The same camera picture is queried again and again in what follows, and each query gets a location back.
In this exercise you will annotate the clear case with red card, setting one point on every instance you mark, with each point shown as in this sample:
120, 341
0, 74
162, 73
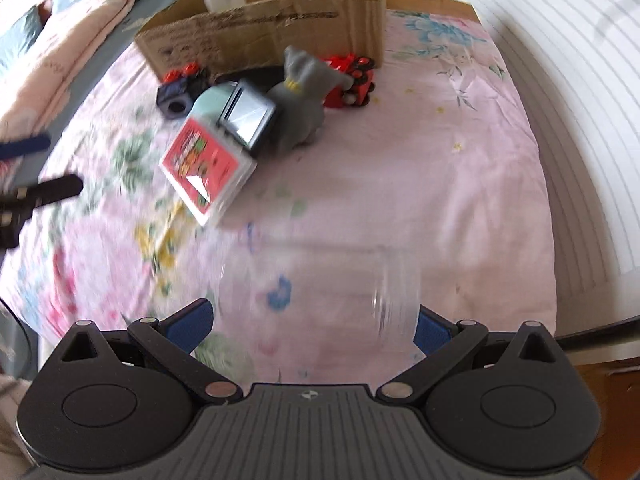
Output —
200, 165

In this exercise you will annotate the pink floral bed sheet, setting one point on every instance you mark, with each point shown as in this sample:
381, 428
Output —
400, 185

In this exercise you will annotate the wooden bed platform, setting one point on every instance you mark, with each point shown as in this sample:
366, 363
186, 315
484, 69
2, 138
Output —
435, 2

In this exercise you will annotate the red toy truck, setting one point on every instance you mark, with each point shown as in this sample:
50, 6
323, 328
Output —
362, 80

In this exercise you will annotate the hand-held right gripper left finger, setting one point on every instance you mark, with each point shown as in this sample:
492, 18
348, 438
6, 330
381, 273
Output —
192, 324

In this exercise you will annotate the dark blue toy car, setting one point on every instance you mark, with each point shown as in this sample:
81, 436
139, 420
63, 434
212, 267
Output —
175, 97

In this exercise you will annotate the white louvred closet door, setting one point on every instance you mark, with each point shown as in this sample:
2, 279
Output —
575, 110

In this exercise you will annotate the clear plastic jar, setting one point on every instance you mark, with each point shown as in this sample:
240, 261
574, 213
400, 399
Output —
320, 300

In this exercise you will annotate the grey plush toy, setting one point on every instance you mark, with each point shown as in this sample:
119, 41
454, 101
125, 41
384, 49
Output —
300, 105

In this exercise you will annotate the pink quilt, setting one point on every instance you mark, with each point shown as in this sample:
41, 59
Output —
65, 45

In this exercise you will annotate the cardboard box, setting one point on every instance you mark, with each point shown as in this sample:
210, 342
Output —
300, 25

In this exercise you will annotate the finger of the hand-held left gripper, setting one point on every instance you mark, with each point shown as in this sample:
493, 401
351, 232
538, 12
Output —
50, 190
27, 146

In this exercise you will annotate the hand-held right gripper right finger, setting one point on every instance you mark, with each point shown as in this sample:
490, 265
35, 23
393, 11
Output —
430, 332

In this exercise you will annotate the mint green case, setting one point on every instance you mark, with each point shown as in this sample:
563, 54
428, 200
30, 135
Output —
210, 102

